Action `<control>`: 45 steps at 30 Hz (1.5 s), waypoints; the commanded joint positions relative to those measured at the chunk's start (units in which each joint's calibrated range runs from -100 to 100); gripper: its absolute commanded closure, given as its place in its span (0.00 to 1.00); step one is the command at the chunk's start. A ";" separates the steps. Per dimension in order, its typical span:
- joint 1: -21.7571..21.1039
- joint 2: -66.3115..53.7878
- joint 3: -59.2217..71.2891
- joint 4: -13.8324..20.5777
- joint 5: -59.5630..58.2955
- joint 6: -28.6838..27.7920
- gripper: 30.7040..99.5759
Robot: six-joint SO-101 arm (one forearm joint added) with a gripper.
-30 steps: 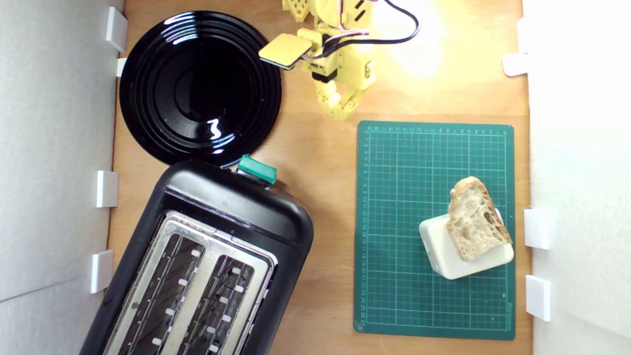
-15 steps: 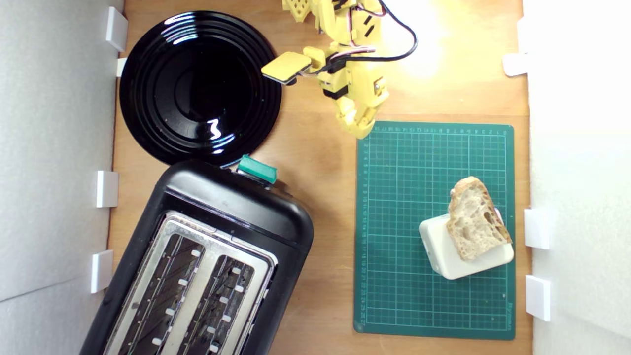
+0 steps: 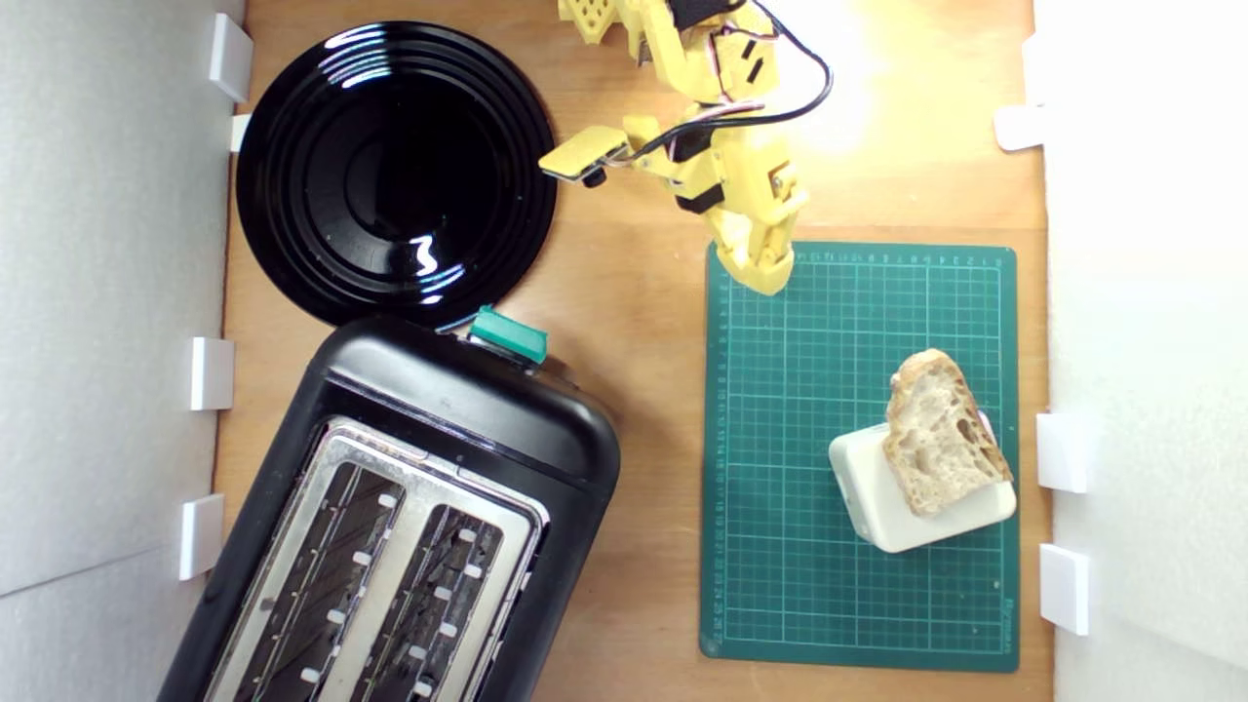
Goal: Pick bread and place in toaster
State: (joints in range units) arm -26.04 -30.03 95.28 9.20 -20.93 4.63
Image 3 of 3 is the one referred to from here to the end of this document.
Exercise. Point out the brown bread slice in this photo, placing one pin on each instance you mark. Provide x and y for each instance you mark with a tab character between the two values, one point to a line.
936	439

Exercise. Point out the black two-slot toaster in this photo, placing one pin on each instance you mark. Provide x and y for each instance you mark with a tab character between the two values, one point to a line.
468	400

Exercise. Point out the white rounded block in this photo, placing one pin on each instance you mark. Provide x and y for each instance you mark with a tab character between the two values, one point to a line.
877	507

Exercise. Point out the green cutting mat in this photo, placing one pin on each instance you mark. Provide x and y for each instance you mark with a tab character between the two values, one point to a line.
780	546

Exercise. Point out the black round plate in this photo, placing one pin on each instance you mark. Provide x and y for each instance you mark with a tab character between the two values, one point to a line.
390	175

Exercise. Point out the yellow wrist camera mount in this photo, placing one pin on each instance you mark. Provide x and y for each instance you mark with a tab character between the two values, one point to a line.
585	151

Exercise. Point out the white wall clip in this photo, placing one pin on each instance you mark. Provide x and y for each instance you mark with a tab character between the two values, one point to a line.
240	133
1061	453
201	536
212	373
231	58
1033	68
1019	127
1065	590

